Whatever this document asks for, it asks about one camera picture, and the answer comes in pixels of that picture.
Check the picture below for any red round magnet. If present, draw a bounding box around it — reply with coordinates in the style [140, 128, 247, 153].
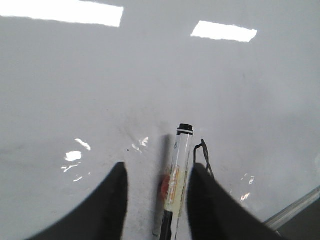
[159, 174, 171, 201]

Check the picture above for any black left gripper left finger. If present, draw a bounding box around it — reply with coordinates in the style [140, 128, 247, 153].
[31, 162, 129, 240]

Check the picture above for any aluminium whiteboard frame rail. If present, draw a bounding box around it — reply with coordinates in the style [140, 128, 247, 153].
[264, 186, 320, 231]

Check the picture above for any white whiteboard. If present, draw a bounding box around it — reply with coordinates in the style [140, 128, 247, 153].
[0, 0, 320, 240]

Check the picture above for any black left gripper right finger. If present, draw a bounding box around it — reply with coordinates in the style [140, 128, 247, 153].
[187, 163, 283, 240]

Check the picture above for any white whiteboard marker pen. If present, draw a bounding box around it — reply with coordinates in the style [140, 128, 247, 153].
[152, 123, 194, 240]

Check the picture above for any clear adhesive tape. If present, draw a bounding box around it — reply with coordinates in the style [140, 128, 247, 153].
[164, 165, 188, 218]

